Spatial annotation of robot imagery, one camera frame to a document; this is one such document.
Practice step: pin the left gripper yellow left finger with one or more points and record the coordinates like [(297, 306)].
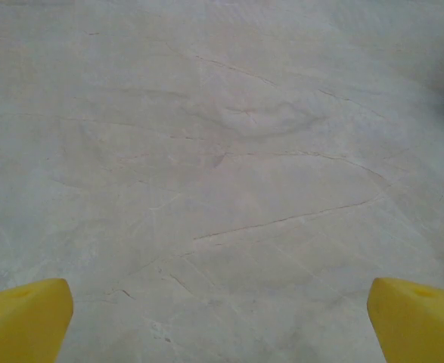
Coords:
[(17, 325)]

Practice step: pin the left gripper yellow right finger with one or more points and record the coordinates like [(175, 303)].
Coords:
[(422, 325)]

